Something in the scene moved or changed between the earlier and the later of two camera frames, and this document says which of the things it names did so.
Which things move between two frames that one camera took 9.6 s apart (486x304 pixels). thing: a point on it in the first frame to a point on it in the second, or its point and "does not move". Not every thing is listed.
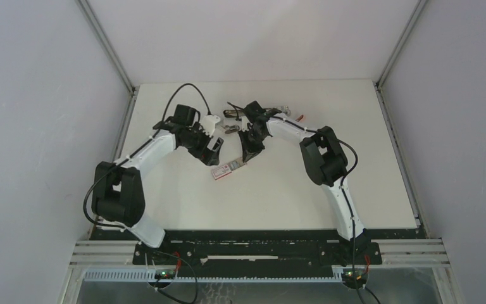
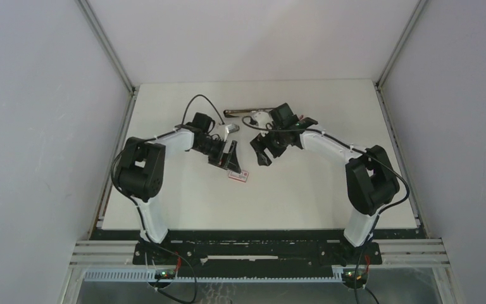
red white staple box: x=221 y=171 to x=242 y=177
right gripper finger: x=248 y=155 to x=262 y=159
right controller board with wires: x=356 y=278 does not move
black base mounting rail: x=325 y=247 does not move
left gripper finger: x=216 y=146 to x=230 y=160
